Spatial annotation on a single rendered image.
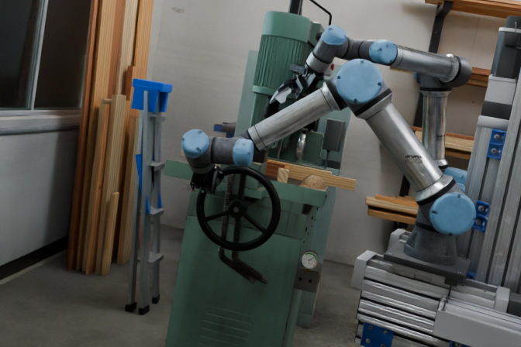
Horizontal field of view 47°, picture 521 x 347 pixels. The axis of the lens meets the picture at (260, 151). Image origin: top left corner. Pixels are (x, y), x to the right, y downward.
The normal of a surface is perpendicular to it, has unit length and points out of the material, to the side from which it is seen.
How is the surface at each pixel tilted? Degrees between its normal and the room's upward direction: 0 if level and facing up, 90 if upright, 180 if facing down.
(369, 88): 85
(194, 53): 90
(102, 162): 88
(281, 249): 90
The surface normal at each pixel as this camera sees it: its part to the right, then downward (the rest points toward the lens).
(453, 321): -0.40, 0.02
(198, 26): -0.16, 0.07
